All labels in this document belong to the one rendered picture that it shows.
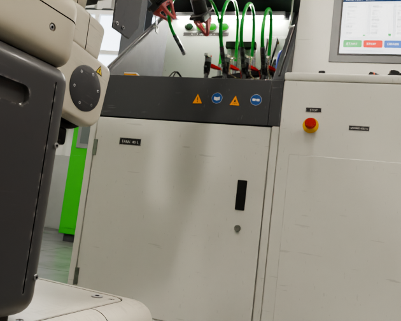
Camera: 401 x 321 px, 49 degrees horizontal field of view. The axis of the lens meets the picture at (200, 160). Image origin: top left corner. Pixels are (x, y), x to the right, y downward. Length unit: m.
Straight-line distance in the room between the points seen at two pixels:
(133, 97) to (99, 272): 0.64
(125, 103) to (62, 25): 0.94
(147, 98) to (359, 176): 0.78
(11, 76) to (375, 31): 1.49
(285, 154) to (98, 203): 0.69
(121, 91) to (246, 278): 0.80
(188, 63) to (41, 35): 1.55
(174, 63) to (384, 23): 0.98
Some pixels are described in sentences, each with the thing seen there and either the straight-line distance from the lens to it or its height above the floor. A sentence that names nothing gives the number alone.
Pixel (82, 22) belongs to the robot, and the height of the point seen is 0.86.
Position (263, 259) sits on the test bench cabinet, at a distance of 1.47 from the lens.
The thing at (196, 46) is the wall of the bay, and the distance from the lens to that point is 2.25.
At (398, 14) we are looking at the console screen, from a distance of 1.96.
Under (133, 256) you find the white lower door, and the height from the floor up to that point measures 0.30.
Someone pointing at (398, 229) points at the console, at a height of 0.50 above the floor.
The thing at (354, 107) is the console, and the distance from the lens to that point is 1.51.
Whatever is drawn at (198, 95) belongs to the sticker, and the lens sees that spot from 1.58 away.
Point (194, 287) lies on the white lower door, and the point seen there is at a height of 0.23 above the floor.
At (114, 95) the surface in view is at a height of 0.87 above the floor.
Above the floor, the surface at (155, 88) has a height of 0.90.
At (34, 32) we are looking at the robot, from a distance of 0.72.
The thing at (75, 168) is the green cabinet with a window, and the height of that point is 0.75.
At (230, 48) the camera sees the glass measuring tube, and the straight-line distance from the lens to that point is 2.16.
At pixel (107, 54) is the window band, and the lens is 6.47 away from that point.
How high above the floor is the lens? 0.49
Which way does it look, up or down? 6 degrees up
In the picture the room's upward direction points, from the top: 7 degrees clockwise
